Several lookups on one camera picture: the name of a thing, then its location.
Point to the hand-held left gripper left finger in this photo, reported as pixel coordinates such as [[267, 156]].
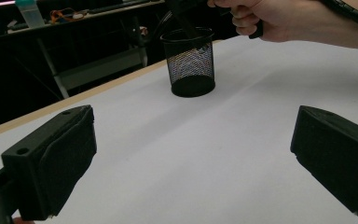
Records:
[[59, 168]]

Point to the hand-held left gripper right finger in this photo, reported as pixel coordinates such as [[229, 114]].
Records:
[[338, 155]]

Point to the black mesh pen cup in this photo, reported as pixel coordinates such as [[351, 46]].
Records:
[[191, 68]]

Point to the wooden table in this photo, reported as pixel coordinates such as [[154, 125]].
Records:
[[59, 104]]

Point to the white-legged desk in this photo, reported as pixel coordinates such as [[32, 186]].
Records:
[[99, 67]]

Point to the white table sheet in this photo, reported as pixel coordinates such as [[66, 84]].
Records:
[[199, 149]]

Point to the clear plastic bottle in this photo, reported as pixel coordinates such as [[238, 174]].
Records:
[[31, 15]]

